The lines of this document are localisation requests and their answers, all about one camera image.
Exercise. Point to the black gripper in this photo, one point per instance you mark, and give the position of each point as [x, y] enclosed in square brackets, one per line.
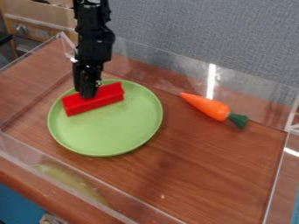
[94, 51]

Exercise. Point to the red rectangular block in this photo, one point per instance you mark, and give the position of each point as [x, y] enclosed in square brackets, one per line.
[110, 93]

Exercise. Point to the green round plate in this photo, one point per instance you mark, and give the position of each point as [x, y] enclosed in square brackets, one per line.
[111, 130]

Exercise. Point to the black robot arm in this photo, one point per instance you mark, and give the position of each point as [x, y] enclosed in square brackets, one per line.
[91, 14]

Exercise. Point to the cardboard box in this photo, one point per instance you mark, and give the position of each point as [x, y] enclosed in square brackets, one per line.
[53, 12]

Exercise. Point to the clear acrylic tray walls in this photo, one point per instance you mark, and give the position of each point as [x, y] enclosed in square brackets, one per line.
[202, 173]

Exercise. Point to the orange toy carrot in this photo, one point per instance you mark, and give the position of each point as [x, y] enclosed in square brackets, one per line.
[215, 109]

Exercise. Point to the clear acrylic corner bracket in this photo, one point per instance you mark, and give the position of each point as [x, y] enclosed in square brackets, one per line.
[68, 46]

